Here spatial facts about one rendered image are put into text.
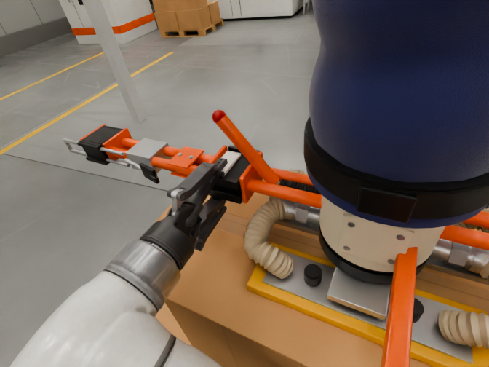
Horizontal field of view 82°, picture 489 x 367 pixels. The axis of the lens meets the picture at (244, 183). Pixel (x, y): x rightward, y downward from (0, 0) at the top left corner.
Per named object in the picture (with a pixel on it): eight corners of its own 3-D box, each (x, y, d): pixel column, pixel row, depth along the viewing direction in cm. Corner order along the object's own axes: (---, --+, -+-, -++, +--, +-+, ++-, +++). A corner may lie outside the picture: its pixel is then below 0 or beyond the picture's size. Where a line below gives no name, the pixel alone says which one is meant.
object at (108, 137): (135, 145, 70) (127, 127, 67) (113, 162, 65) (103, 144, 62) (111, 140, 74) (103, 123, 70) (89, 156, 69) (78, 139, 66)
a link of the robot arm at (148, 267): (119, 296, 42) (146, 263, 46) (167, 322, 38) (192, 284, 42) (90, 260, 36) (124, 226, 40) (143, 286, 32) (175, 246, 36)
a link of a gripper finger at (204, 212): (193, 231, 44) (194, 239, 44) (230, 196, 52) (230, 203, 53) (173, 225, 45) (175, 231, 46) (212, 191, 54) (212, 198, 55)
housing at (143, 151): (174, 157, 65) (168, 140, 62) (155, 176, 60) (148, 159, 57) (151, 152, 67) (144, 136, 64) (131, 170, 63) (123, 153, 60)
